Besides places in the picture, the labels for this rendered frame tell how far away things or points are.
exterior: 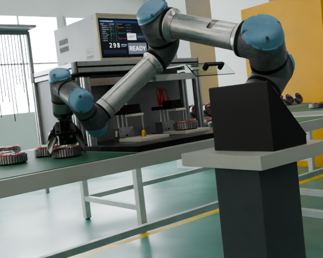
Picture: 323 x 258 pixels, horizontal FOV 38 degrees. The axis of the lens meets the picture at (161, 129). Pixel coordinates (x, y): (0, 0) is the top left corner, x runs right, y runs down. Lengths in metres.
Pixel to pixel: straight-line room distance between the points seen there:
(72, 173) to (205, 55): 4.84
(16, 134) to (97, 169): 7.11
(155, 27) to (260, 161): 0.62
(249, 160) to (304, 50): 4.33
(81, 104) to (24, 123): 7.16
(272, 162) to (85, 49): 1.12
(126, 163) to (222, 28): 0.54
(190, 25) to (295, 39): 4.12
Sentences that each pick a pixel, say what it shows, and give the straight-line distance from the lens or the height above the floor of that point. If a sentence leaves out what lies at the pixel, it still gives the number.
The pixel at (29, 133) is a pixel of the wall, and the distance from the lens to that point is 8.70.
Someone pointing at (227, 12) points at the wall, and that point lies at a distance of 8.76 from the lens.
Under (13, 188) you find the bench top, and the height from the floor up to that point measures 0.72.
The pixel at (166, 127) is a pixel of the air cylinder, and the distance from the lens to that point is 2.20.
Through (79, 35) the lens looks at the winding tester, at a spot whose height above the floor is 1.25.
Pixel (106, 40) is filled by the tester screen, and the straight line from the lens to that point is 2.06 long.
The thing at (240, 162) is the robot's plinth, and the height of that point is 0.73.
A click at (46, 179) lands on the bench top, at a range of 1.45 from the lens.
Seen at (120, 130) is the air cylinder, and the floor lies 0.81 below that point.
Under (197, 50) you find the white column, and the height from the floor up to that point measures 1.52.
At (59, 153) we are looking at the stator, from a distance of 1.77.
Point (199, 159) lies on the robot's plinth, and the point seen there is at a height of 0.73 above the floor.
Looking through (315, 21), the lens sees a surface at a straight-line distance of 5.50.
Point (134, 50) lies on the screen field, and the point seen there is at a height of 1.16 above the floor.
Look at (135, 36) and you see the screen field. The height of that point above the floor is 1.22.
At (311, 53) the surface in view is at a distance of 5.51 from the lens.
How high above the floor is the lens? 0.92
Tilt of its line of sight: 3 degrees down
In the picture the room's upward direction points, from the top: 6 degrees counter-clockwise
